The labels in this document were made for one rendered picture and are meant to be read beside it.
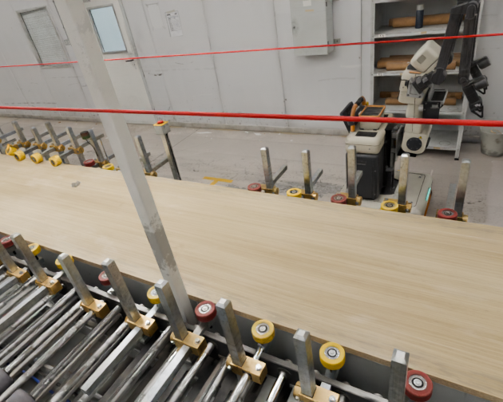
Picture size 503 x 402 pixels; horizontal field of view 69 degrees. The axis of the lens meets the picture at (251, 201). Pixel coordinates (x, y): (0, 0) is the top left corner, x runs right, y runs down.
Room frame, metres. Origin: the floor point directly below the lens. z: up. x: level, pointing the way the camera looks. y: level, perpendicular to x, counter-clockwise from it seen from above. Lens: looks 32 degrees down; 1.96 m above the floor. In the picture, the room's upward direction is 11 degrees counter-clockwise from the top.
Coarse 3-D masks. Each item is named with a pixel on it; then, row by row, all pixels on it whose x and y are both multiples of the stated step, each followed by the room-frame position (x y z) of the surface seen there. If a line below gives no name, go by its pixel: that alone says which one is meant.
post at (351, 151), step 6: (348, 150) 1.63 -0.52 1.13; (354, 150) 1.62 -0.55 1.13; (348, 156) 1.63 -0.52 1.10; (354, 156) 1.62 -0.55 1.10; (348, 162) 1.63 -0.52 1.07; (354, 162) 1.62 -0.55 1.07; (348, 168) 1.63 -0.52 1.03; (354, 168) 1.62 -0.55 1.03; (348, 174) 1.63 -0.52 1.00; (354, 174) 1.62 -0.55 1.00; (348, 180) 1.63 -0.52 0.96; (354, 180) 1.62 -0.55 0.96; (348, 186) 1.63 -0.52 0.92; (354, 186) 1.61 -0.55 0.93; (348, 192) 1.63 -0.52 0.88; (354, 192) 1.61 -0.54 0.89
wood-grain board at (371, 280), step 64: (0, 192) 2.45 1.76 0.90; (64, 192) 2.25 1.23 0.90; (128, 192) 2.08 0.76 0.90; (192, 192) 1.92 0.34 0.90; (256, 192) 1.78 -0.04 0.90; (128, 256) 1.42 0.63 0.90; (192, 256) 1.32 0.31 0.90; (256, 256) 1.24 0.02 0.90; (320, 256) 1.17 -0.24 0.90; (384, 256) 1.10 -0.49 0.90; (448, 256) 1.03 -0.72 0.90; (256, 320) 0.91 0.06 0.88; (320, 320) 0.85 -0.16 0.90; (384, 320) 0.80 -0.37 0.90; (448, 320) 0.75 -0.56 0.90; (448, 384) 0.56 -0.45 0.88
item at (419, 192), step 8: (408, 176) 2.62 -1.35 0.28; (416, 176) 2.60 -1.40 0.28; (424, 176) 2.57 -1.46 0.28; (408, 184) 2.50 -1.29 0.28; (416, 184) 2.48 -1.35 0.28; (424, 184) 2.46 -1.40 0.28; (344, 192) 2.56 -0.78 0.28; (392, 192) 2.44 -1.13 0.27; (408, 192) 2.39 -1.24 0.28; (416, 192) 2.37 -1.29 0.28; (424, 192) 2.36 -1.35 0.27; (368, 200) 2.38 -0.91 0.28; (376, 200) 2.36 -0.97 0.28; (408, 200) 2.28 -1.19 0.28; (416, 200) 2.27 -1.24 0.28; (424, 200) 2.27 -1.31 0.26; (376, 208) 2.30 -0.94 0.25; (416, 208) 2.17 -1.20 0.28; (424, 208) 2.21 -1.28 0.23
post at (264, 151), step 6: (264, 150) 1.90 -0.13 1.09; (264, 156) 1.90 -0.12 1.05; (264, 162) 1.91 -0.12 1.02; (270, 162) 1.92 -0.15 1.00; (264, 168) 1.91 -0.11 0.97; (270, 168) 1.91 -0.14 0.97; (264, 174) 1.91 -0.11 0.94; (270, 174) 1.90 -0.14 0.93; (270, 180) 1.90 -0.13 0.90; (270, 186) 1.90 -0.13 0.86
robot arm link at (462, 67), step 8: (472, 8) 2.07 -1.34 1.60; (472, 16) 2.06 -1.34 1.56; (464, 24) 2.12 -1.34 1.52; (472, 24) 2.08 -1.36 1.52; (464, 32) 2.11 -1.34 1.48; (472, 32) 2.08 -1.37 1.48; (464, 40) 2.10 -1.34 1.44; (472, 40) 2.08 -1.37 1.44; (464, 48) 2.10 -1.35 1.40; (472, 48) 2.09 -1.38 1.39; (464, 56) 2.09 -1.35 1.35; (464, 64) 2.09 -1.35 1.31; (464, 72) 2.08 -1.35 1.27
